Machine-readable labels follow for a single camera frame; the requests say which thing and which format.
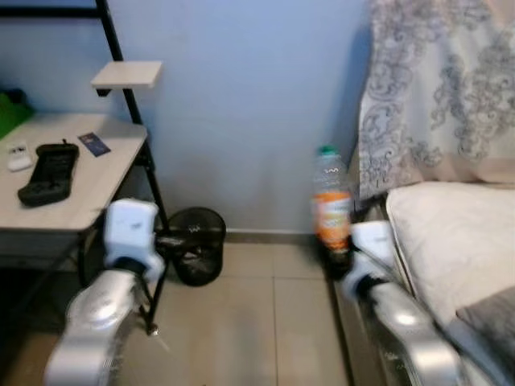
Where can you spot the orange soda bottle green cap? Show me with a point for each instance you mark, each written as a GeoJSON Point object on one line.
{"type": "Point", "coordinates": [331, 201]}

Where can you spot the grey plush pillow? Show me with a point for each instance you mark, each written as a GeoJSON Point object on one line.
{"type": "Point", "coordinates": [492, 322]}

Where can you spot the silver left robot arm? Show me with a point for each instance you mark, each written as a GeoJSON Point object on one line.
{"type": "Point", "coordinates": [100, 314]}

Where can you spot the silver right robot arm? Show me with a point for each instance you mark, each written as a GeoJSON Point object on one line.
{"type": "Point", "coordinates": [410, 330]}

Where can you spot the black mesh waste basket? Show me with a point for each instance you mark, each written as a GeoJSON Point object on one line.
{"type": "Point", "coordinates": [197, 245]}

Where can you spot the light wood desk top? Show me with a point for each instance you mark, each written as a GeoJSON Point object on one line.
{"type": "Point", "coordinates": [88, 181]}

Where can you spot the white quilted mattress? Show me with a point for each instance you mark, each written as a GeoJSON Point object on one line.
{"type": "Point", "coordinates": [459, 233]}

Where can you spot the dark blue card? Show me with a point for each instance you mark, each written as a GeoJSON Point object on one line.
{"type": "Point", "coordinates": [94, 144]}

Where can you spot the black zip case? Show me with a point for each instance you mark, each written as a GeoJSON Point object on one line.
{"type": "Point", "coordinates": [50, 173]}

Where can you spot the small light wood shelf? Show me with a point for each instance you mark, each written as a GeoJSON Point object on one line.
{"type": "Point", "coordinates": [129, 75]}

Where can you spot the white remote control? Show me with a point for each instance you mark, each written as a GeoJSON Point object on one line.
{"type": "Point", "coordinates": [18, 157]}

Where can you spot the green object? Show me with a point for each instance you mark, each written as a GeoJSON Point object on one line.
{"type": "Point", "coordinates": [12, 117]}

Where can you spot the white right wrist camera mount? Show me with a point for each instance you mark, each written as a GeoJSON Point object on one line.
{"type": "Point", "coordinates": [374, 245]}

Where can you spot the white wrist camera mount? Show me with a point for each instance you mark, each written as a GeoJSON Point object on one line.
{"type": "Point", "coordinates": [133, 229]}
{"type": "Point", "coordinates": [374, 245]}

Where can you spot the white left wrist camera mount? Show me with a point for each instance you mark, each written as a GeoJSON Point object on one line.
{"type": "Point", "coordinates": [133, 229]}

